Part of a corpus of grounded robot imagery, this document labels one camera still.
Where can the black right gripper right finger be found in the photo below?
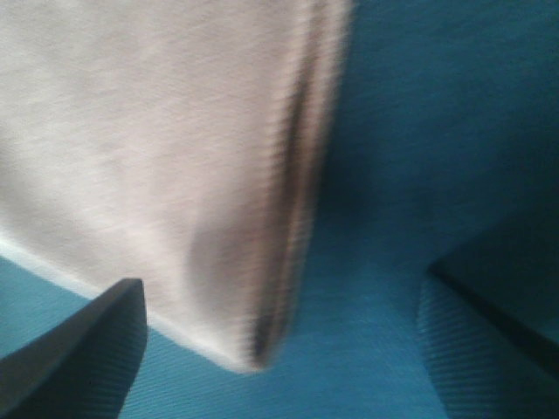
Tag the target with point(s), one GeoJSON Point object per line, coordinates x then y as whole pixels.
{"type": "Point", "coordinates": [484, 350]}

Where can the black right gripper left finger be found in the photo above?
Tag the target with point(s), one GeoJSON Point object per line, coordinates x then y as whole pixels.
{"type": "Point", "coordinates": [85, 366]}

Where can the brown microfiber towel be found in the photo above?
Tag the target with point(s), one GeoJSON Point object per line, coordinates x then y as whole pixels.
{"type": "Point", "coordinates": [178, 142]}

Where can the black table cloth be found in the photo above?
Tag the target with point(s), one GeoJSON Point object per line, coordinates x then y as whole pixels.
{"type": "Point", "coordinates": [442, 143]}

